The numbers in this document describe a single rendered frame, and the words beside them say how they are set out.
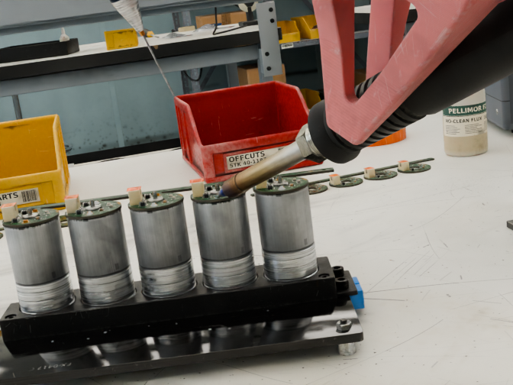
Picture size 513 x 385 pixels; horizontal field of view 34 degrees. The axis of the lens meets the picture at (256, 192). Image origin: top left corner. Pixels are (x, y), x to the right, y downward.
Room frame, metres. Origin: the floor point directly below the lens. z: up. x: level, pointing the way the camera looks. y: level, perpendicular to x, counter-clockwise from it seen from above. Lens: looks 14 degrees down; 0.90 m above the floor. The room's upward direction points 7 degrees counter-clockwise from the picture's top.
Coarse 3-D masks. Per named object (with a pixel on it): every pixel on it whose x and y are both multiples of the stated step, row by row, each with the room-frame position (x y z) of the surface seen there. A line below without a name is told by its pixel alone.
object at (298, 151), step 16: (304, 128) 0.31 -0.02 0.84; (304, 144) 0.30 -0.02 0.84; (272, 160) 0.32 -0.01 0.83; (288, 160) 0.31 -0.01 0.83; (320, 160) 0.31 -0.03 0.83; (240, 176) 0.33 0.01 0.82; (256, 176) 0.33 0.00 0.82; (272, 176) 0.32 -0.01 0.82; (224, 192) 0.34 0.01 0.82; (240, 192) 0.34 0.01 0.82
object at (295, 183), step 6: (270, 180) 0.36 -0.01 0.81; (276, 180) 0.37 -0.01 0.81; (288, 180) 0.36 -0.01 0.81; (294, 180) 0.36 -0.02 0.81; (300, 180) 0.36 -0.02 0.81; (306, 180) 0.36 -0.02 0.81; (270, 186) 0.35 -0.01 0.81; (276, 186) 0.36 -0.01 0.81; (288, 186) 0.35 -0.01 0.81; (294, 186) 0.35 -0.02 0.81; (300, 186) 0.35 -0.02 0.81; (258, 192) 0.35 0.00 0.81; (264, 192) 0.35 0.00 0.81; (270, 192) 0.35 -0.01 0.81; (276, 192) 0.35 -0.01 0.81; (282, 192) 0.35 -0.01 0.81
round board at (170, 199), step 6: (168, 192) 0.37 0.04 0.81; (144, 198) 0.36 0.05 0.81; (168, 198) 0.36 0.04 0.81; (174, 198) 0.36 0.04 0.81; (180, 198) 0.36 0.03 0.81; (144, 204) 0.35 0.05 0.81; (150, 204) 0.35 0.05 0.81; (156, 204) 0.35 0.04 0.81; (162, 204) 0.35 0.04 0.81; (168, 204) 0.35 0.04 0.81; (174, 204) 0.35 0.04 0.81; (132, 210) 0.35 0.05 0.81; (138, 210) 0.35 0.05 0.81; (144, 210) 0.35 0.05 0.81; (150, 210) 0.35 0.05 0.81
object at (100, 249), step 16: (96, 208) 0.36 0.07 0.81; (80, 224) 0.35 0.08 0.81; (96, 224) 0.35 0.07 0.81; (112, 224) 0.35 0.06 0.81; (80, 240) 0.35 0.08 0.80; (96, 240) 0.35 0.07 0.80; (112, 240) 0.35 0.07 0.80; (80, 256) 0.35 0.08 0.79; (96, 256) 0.35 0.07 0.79; (112, 256) 0.35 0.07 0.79; (128, 256) 0.36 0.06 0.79; (80, 272) 0.35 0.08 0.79; (96, 272) 0.35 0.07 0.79; (112, 272) 0.35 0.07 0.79; (128, 272) 0.35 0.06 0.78; (80, 288) 0.35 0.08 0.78; (96, 288) 0.35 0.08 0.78; (112, 288) 0.35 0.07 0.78; (128, 288) 0.35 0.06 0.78; (96, 304) 0.35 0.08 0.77
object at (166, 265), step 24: (144, 216) 0.35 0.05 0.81; (168, 216) 0.35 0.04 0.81; (144, 240) 0.35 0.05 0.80; (168, 240) 0.35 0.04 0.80; (144, 264) 0.35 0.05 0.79; (168, 264) 0.35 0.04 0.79; (192, 264) 0.36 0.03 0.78; (144, 288) 0.35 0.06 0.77; (168, 288) 0.35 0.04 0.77; (192, 288) 0.35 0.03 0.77
